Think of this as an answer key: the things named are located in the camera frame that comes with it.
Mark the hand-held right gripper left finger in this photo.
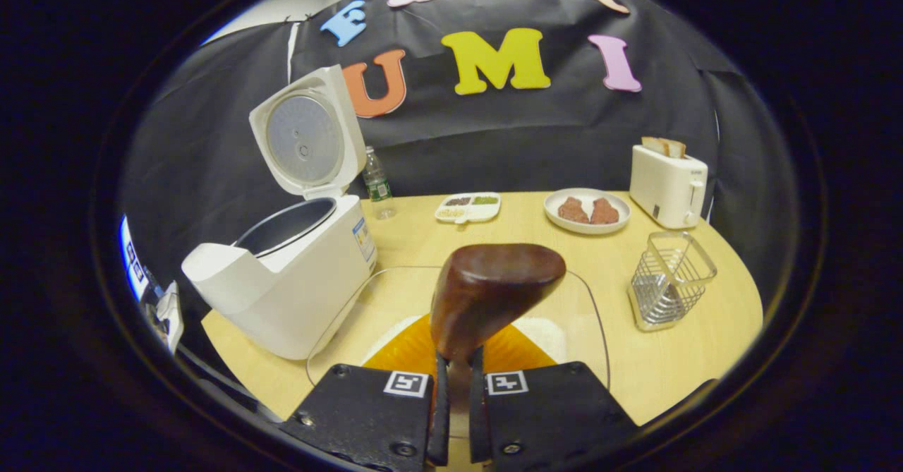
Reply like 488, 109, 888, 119
282, 313, 452, 472

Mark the computer monitor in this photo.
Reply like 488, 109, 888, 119
119, 214, 152, 303

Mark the clear plastic water bottle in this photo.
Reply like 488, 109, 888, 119
362, 146, 397, 220

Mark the white round plate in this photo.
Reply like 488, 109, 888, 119
543, 188, 632, 236

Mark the brown wooden spoon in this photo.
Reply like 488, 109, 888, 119
429, 243, 567, 416

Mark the wire chopstick holder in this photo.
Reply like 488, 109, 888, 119
628, 231, 718, 333

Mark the white toaster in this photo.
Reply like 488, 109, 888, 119
629, 143, 709, 230

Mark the black backdrop cloth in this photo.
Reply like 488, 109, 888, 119
120, 0, 791, 332

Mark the white divided grain dish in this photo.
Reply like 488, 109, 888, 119
434, 192, 502, 224

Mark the clear box of rice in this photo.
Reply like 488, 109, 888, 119
305, 266, 612, 439

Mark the white rice cooker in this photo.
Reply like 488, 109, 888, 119
181, 64, 379, 361

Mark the white cluttered side desk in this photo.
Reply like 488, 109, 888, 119
141, 280, 186, 356

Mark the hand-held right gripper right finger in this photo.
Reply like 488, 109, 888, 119
469, 324, 639, 472

